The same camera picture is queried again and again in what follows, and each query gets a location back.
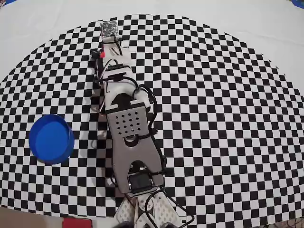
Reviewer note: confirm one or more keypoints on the green camera circuit board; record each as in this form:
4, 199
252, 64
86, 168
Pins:
109, 29

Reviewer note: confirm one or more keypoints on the black white checkerboard sheet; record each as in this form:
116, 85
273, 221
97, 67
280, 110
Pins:
213, 95

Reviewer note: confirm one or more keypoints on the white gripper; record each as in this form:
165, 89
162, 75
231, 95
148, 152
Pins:
117, 54

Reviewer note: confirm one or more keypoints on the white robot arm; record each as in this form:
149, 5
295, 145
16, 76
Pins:
128, 123

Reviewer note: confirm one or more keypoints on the blue round box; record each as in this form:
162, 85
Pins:
51, 140

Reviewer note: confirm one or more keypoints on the red flat object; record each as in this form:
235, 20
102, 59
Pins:
77, 223

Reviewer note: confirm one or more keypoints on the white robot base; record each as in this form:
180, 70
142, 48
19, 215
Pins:
164, 209

